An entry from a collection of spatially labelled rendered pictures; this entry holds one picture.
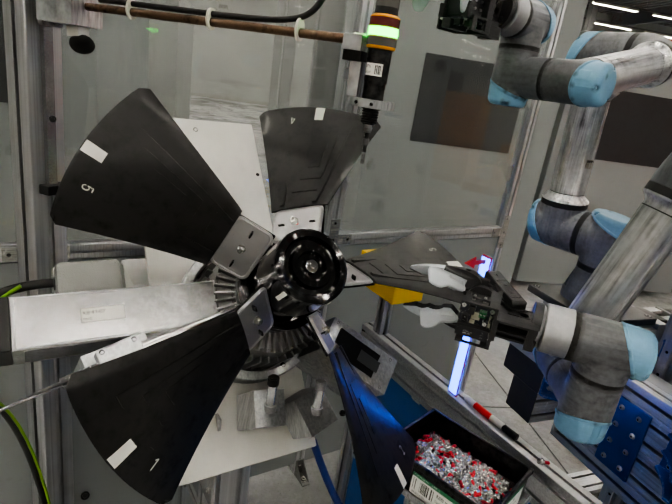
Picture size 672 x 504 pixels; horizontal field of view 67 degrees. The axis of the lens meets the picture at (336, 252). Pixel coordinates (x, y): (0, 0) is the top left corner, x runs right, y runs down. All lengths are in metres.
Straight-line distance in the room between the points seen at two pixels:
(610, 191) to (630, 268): 3.99
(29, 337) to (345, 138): 0.58
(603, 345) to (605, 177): 4.07
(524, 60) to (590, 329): 0.51
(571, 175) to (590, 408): 0.72
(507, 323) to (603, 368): 0.14
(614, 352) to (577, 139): 0.72
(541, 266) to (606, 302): 3.87
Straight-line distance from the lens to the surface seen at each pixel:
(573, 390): 0.85
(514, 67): 1.05
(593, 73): 0.99
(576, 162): 1.42
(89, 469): 1.82
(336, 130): 0.94
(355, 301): 1.86
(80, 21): 1.11
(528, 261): 4.71
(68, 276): 0.86
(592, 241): 1.40
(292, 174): 0.89
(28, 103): 1.20
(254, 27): 0.88
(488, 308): 0.77
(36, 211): 1.24
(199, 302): 0.85
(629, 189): 5.01
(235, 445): 0.96
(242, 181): 1.09
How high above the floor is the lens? 1.48
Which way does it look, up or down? 19 degrees down
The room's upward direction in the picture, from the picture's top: 9 degrees clockwise
